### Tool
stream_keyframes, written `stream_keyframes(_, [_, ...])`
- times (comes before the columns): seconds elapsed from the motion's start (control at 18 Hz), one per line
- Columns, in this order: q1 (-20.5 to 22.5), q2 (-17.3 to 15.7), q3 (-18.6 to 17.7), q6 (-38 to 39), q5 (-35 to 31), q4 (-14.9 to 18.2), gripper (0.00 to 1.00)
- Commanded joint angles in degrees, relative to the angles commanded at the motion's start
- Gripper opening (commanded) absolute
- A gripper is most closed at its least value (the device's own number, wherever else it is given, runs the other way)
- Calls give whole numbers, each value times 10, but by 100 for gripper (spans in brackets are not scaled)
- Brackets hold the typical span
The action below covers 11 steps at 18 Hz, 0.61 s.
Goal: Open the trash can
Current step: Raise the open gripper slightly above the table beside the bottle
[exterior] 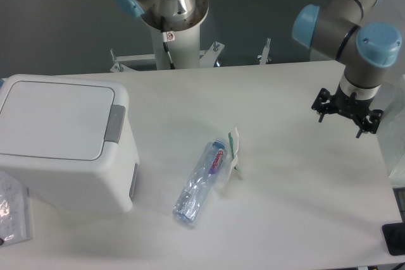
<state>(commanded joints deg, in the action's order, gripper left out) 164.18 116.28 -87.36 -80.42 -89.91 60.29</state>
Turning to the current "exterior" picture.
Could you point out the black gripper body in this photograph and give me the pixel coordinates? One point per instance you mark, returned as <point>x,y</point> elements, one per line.
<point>350,106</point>

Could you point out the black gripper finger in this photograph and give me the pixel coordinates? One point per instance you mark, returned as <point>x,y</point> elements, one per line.
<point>323,104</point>
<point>368,122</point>

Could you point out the grey robot arm, blue caps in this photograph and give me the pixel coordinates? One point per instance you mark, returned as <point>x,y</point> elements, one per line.
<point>367,52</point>

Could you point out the white trash can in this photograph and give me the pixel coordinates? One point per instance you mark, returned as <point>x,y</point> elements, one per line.
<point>69,140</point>

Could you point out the white green plastic wrapper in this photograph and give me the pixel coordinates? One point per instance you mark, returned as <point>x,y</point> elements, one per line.
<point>230,163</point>

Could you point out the black device at edge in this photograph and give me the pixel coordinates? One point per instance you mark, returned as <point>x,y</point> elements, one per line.
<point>394,238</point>

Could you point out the clear plastic water bottle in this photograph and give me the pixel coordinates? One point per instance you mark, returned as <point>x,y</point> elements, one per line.
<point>200,182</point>

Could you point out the clear plastic document bag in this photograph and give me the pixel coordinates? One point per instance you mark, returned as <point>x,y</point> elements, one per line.
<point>16,221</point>

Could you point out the white metal base frame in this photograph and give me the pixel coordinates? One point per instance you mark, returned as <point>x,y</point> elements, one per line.
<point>168,55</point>

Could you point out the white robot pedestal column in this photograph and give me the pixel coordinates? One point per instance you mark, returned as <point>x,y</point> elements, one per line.
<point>184,49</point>

